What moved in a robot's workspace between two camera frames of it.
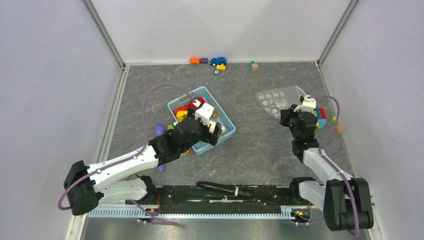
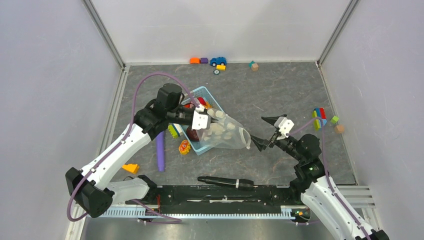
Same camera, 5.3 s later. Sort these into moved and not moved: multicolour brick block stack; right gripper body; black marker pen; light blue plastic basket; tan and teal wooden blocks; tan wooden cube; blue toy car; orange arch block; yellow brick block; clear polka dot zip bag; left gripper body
Moved: black marker pen; left gripper body; clear polka dot zip bag; right gripper body
Not moved: multicolour brick block stack; orange arch block; light blue plastic basket; yellow brick block; tan and teal wooden blocks; blue toy car; tan wooden cube
